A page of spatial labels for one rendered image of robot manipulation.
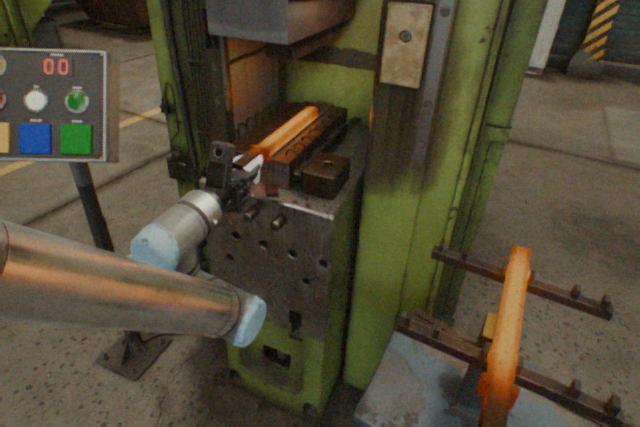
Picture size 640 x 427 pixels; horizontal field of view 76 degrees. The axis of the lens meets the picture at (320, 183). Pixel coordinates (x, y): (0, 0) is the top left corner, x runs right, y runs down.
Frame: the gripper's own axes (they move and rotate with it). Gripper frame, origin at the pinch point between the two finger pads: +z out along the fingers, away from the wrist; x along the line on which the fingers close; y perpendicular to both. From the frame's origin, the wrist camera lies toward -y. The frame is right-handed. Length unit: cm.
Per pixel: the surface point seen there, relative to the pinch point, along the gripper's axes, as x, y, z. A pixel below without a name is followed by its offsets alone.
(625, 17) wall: 191, 52, 584
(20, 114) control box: -58, -5, -15
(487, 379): 57, 3, -35
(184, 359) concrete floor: -38, 101, -4
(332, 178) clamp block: 19.0, 3.3, 3.0
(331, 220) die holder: 21.7, 10.3, -3.6
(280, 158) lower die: 4.7, 1.9, 4.0
